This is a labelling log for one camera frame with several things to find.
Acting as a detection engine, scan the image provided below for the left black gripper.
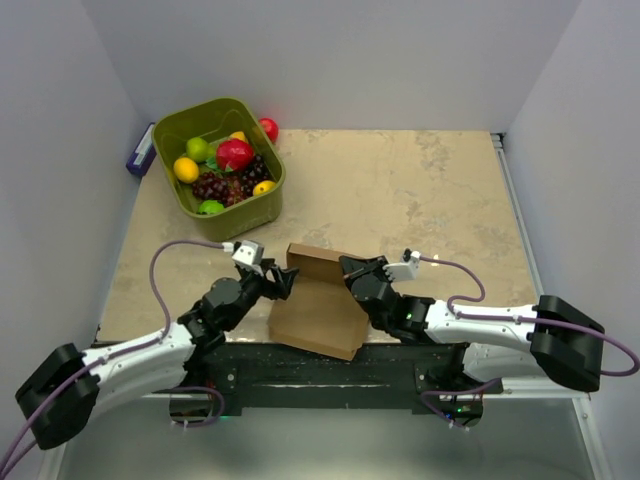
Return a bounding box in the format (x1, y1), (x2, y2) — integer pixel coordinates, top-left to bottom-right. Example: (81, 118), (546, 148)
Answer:
(224, 259), (297, 331)

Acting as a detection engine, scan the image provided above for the brown cardboard box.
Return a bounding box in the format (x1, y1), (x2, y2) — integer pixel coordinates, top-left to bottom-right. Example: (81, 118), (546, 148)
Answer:
(268, 243), (369, 361)

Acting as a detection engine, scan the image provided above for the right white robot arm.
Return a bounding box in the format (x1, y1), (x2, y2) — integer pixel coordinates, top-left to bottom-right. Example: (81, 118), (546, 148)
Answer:
(339, 250), (605, 393)

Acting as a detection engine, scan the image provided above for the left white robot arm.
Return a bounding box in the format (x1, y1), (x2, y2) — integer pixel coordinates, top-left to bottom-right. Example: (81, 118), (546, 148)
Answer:
(15, 264), (298, 450)

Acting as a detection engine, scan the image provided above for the blue white small box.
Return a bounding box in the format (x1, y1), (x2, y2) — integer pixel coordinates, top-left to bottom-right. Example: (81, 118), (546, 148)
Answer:
(126, 123), (156, 178)

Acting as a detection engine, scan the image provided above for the yellow lemon right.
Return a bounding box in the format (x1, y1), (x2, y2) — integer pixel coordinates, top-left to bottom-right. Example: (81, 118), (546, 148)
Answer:
(253, 180), (276, 196)

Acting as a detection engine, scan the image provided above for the yellow lemon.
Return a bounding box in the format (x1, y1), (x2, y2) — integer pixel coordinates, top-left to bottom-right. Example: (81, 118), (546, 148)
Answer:
(173, 157), (200, 184)
(253, 180), (276, 196)

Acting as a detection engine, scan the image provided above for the green fruit front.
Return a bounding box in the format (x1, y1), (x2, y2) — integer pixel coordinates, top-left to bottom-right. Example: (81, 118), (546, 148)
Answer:
(197, 200), (225, 215)

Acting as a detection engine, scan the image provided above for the dark purple grape bunch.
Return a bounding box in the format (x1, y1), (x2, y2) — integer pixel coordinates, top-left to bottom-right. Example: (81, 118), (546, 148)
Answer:
(191, 155), (273, 207)

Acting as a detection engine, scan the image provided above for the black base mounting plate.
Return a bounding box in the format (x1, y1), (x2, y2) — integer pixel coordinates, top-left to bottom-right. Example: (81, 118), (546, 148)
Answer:
(177, 343), (503, 421)

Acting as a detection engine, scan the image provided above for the red pomegranate in bin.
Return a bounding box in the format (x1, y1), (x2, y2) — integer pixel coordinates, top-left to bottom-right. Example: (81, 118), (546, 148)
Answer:
(215, 139), (254, 172)

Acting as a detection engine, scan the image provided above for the yellow lemon left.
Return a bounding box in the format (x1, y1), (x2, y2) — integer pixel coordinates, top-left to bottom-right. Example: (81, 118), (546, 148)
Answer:
(173, 157), (200, 184)

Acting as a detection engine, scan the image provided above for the yellow fruit at back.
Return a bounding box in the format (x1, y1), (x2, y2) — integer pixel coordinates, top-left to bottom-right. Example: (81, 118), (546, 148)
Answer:
(229, 131), (248, 143)

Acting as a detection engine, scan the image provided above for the red apple outside bin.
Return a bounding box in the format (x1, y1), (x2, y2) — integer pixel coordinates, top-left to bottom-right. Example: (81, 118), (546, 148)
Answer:
(259, 117), (280, 143)

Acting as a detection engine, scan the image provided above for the green pear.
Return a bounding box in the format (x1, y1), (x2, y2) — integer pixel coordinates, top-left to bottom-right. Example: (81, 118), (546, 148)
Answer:
(186, 137), (215, 164)

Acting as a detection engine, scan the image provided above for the green plastic bin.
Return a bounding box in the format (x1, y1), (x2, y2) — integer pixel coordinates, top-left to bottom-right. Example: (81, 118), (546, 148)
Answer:
(152, 98), (286, 241)

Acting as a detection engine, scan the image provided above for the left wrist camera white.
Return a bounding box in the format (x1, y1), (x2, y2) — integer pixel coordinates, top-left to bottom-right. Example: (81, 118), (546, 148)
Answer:
(231, 240), (264, 276)

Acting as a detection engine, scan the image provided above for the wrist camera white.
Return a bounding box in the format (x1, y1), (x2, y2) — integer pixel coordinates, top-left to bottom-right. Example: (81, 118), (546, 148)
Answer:
(231, 240), (264, 276)
(383, 249), (421, 282)

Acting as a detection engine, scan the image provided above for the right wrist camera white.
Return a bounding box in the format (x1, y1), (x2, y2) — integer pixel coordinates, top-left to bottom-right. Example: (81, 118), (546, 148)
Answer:
(383, 249), (421, 282)

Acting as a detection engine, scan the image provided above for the aluminium frame rail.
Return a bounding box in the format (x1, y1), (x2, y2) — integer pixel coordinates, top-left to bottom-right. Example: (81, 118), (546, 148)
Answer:
(490, 134), (590, 399)

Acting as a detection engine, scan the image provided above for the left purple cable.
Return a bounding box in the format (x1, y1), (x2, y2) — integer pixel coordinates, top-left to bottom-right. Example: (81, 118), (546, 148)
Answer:
(0, 239), (234, 480)

